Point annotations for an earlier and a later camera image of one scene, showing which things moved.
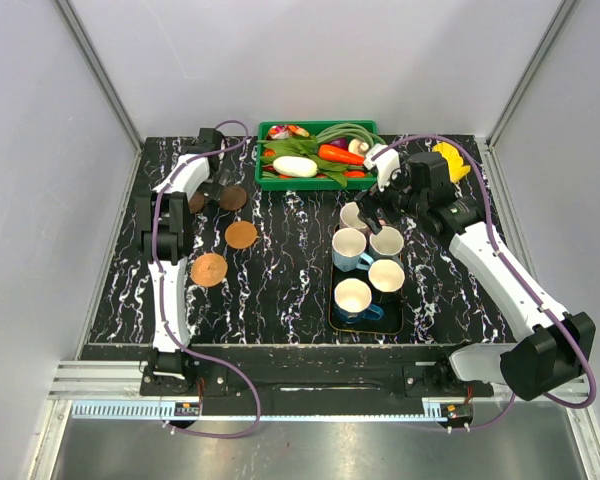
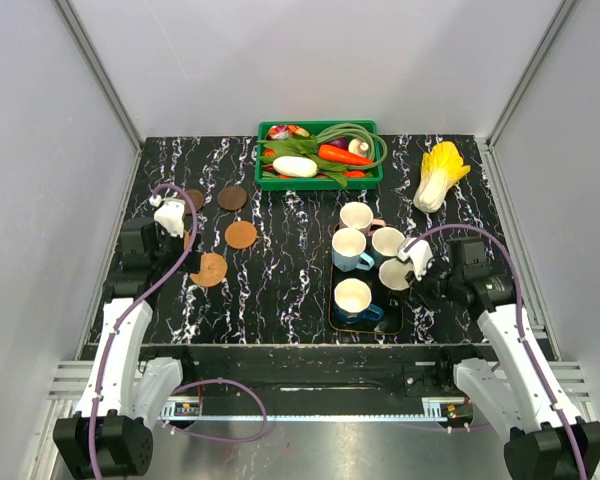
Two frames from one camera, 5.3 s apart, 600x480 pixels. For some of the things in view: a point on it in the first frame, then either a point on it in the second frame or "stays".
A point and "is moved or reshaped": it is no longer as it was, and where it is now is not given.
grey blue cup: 388,242 stays
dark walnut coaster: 232,198 stays
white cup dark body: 386,275 is moved or reshaped
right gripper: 367,203 → 419,292
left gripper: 213,188 → 192,260
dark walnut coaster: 197,202 stays
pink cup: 349,219 stays
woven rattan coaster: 208,269 stays
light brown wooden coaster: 241,234 stays
